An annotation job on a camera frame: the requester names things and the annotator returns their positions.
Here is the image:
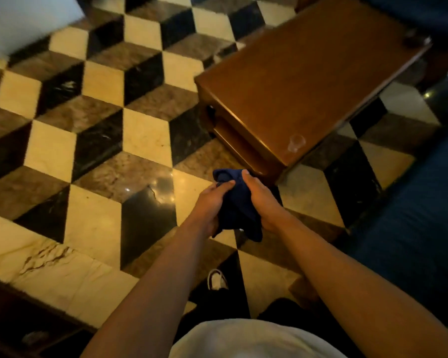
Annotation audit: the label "dark wooden furniture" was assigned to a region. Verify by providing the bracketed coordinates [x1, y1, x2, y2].
[0, 279, 98, 358]

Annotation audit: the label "person's left hand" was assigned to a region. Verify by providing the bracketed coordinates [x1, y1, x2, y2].
[188, 180, 236, 238]

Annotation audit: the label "white shoe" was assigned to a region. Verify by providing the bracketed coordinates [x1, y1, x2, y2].
[207, 268, 229, 291]

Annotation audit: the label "dark blue cloth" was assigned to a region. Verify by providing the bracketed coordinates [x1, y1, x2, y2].
[212, 168, 283, 243]

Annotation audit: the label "blue sofa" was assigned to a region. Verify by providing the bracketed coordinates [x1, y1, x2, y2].
[341, 121, 448, 332]

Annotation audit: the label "person's right hand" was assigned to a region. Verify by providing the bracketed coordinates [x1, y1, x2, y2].
[241, 169, 285, 234]

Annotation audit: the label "person's left forearm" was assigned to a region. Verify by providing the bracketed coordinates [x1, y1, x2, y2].
[80, 219, 214, 358]

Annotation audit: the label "person's right forearm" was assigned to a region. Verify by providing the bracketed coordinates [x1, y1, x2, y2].
[274, 214, 448, 358]

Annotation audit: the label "white shirt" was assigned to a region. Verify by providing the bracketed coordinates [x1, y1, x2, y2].
[169, 318, 348, 358]

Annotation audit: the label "clear drinking glass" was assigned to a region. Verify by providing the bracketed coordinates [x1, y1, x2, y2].
[287, 134, 306, 153]

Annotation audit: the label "brown wooden coffee table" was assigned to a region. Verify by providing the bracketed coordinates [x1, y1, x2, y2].
[194, 0, 432, 186]

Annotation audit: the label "black trousers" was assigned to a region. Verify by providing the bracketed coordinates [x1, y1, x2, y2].
[173, 253, 364, 358]

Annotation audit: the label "blue armchair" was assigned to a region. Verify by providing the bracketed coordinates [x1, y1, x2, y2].
[358, 0, 448, 49]

